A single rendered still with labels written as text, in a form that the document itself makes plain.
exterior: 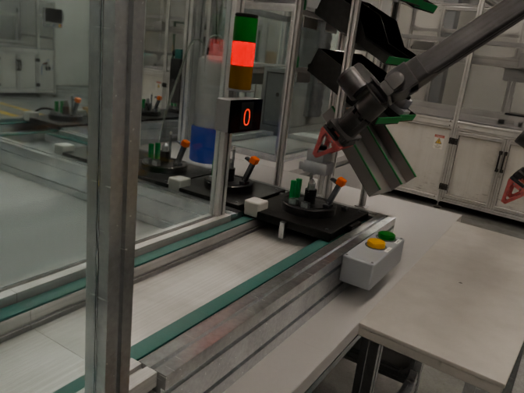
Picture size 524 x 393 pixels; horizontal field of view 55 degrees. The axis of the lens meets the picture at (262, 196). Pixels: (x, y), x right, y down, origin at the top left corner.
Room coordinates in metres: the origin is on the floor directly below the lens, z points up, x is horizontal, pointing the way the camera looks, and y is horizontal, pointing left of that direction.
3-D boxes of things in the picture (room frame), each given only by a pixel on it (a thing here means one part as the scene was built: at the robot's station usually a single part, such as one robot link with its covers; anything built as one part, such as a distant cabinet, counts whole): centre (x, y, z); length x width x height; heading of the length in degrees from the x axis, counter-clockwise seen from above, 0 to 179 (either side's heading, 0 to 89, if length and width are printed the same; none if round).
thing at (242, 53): (1.12, 0.08, 1.33); 0.05 x 0.05 x 0.05
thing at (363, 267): (1.04, -0.26, 0.93); 0.21 x 0.07 x 0.06; 149
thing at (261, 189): (1.35, 0.10, 1.01); 0.24 x 0.24 x 0.13; 59
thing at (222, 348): (0.91, -0.11, 0.91); 0.89 x 0.06 x 0.11; 149
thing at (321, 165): (1.23, -0.12, 1.10); 0.08 x 0.04 x 0.07; 60
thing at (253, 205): (1.19, 0.01, 0.97); 0.05 x 0.05 x 0.04; 59
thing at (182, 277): (0.98, 0.05, 0.91); 0.84 x 0.28 x 0.10; 149
